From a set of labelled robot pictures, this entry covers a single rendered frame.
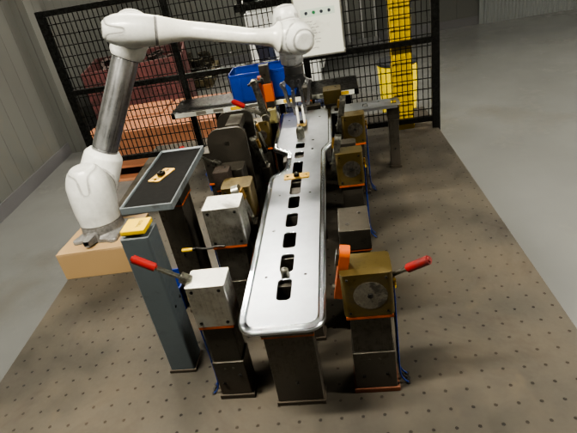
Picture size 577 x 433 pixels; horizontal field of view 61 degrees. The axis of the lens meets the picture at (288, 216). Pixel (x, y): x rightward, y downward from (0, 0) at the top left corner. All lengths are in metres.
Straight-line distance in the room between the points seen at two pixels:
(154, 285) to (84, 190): 0.74
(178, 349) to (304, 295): 0.44
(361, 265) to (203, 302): 0.36
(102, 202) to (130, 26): 0.62
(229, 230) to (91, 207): 0.75
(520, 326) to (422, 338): 0.26
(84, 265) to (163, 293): 0.75
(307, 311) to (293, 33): 0.98
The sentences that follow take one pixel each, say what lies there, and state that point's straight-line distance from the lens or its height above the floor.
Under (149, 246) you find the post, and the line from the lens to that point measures 1.19.
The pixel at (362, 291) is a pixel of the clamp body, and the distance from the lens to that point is 1.06.
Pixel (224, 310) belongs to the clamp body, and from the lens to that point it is 1.13.
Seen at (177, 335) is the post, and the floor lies 0.84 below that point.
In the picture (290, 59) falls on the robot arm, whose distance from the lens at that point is 1.93.
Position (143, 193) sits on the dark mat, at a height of 1.16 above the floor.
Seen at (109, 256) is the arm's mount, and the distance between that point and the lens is 1.92.
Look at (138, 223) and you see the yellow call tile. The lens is 1.21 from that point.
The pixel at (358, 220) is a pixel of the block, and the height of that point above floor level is 1.03.
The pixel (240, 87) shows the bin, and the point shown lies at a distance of 2.39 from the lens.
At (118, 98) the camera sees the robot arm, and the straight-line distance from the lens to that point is 2.04.
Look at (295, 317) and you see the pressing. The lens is 1.05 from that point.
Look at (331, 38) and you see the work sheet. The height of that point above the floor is 1.22.
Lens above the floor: 1.69
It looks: 30 degrees down
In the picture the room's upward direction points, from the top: 11 degrees counter-clockwise
